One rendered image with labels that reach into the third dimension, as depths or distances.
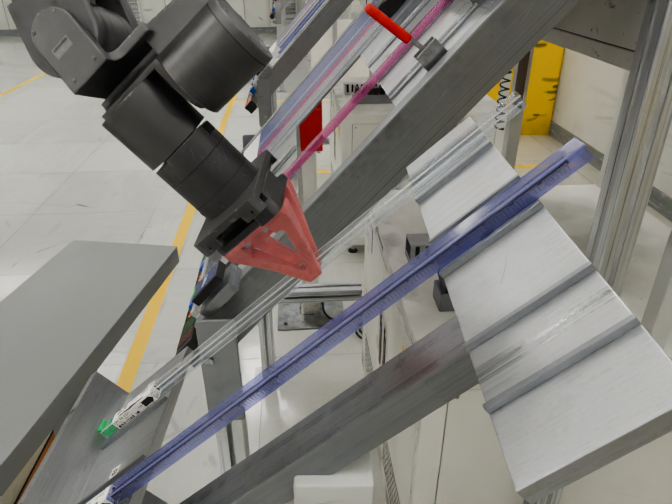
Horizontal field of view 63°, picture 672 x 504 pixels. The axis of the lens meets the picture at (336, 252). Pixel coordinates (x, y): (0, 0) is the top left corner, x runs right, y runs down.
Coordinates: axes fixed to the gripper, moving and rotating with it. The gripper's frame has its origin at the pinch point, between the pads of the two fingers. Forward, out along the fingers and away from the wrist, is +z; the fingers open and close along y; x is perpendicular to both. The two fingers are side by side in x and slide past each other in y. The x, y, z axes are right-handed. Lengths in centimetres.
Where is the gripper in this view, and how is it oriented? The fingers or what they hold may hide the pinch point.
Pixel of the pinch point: (310, 266)
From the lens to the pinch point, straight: 47.9
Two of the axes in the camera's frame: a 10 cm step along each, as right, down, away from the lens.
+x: -7.5, 5.8, 3.3
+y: 0.0, -5.0, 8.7
